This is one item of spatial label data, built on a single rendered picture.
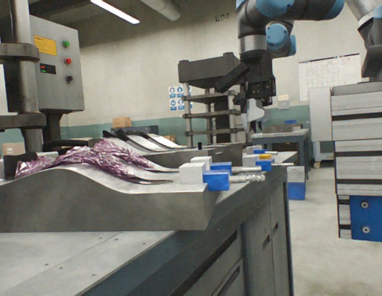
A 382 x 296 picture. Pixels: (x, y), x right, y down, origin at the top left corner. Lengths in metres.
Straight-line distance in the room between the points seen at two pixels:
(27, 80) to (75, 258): 0.97
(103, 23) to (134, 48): 1.28
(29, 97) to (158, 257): 0.97
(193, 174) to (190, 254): 0.18
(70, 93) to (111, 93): 7.50
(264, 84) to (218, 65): 4.05
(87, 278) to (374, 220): 0.47
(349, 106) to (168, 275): 0.40
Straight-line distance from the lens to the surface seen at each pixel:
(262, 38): 0.88
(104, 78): 9.27
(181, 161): 0.75
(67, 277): 0.36
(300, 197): 4.03
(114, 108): 9.01
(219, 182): 0.49
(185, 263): 0.60
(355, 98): 0.57
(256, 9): 0.82
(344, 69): 7.32
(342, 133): 0.57
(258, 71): 0.88
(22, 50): 1.30
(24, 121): 1.26
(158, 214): 0.45
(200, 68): 4.99
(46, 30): 1.58
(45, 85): 1.51
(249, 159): 0.87
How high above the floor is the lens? 0.94
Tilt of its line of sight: 3 degrees down
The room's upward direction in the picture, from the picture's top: 4 degrees counter-clockwise
